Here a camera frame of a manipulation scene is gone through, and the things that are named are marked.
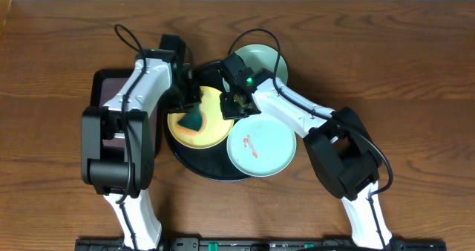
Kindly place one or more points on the rectangular black sponge tray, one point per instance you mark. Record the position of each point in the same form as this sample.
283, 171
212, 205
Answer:
107, 83

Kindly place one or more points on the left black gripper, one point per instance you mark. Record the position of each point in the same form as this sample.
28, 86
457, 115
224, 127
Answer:
196, 99

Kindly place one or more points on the yellow plate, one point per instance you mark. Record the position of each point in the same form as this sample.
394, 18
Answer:
214, 129

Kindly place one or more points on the green sponge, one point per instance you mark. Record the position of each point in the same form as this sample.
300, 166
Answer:
192, 119

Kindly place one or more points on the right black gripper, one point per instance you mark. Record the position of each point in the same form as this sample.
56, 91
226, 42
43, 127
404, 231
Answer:
227, 111

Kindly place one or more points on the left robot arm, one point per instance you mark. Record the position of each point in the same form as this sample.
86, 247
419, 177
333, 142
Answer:
117, 150

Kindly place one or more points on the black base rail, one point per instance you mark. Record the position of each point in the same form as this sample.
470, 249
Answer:
194, 244

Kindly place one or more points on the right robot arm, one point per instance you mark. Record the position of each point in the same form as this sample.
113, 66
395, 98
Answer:
343, 156

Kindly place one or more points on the light blue plate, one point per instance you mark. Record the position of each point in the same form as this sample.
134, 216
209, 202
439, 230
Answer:
258, 56
261, 145

